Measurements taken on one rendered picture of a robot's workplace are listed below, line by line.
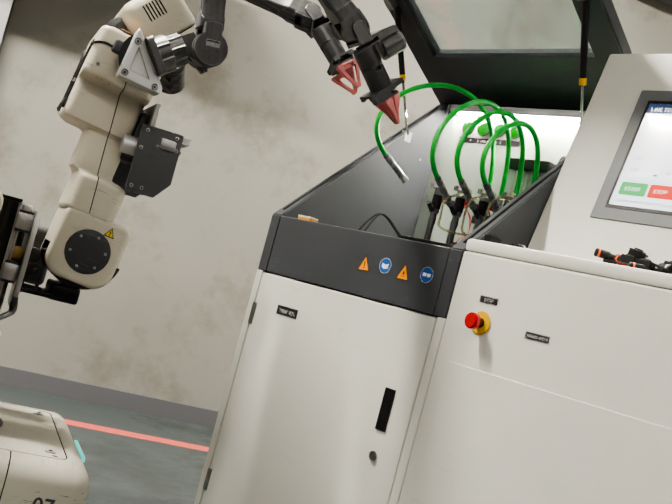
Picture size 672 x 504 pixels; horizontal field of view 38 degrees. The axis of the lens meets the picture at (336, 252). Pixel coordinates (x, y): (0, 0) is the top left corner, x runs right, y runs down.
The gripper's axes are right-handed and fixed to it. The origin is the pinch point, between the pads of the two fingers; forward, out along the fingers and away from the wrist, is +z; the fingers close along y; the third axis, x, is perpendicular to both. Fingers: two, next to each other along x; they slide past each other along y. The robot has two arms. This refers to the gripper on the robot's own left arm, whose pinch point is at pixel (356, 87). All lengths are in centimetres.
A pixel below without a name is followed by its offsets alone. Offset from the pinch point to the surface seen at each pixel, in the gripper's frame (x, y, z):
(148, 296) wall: 59, 213, -11
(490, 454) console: 36, -48, 96
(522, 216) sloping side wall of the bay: -6, -33, 55
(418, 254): 20, -30, 51
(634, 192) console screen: -26, -48, 64
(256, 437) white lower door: 70, 13, 69
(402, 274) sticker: 25, -26, 53
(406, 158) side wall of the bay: -13.7, 28.9, 19.3
